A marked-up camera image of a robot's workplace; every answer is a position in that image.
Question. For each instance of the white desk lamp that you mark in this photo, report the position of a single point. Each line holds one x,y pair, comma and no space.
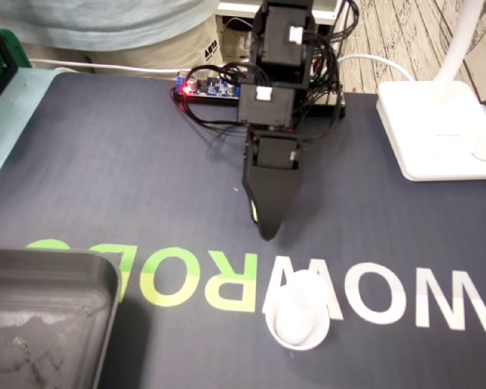
429,133

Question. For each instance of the white round saucer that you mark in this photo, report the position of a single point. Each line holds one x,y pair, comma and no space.
321,334

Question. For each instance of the blue converter circuit board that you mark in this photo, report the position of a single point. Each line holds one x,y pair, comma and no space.
214,88

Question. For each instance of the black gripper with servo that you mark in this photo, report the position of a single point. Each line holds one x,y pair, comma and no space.
273,152

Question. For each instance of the white plastic cup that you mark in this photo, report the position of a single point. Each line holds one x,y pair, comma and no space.
303,300

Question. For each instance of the white shelf unit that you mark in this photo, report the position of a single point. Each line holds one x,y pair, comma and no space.
239,7

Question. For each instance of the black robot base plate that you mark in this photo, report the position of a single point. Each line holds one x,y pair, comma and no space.
210,101

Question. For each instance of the brown motor driver board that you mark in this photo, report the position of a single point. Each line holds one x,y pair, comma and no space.
333,97

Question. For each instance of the dark grey WOWROBO mat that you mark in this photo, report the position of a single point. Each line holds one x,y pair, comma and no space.
105,182

